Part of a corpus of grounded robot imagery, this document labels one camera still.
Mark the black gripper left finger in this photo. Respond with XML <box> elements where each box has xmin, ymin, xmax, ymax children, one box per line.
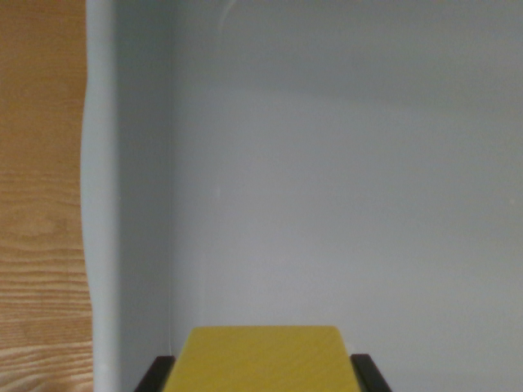
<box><xmin>132</xmin><ymin>355</ymin><xmax>177</xmax><ymax>392</ymax></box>

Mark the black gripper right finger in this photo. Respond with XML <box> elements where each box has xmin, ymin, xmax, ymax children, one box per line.
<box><xmin>350</xmin><ymin>353</ymin><xmax>394</xmax><ymax>392</ymax></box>

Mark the yellow wooden cube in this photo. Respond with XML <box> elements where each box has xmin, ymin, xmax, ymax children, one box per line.
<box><xmin>163</xmin><ymin>325</ymin><xmax>363</xmax><ymax>392</ymax></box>

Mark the grey plastic bin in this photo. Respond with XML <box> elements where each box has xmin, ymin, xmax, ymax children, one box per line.
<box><xmin>80</xmin><ymin>0</ymin><xmax>523</xmax><ymax>392</ymax></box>

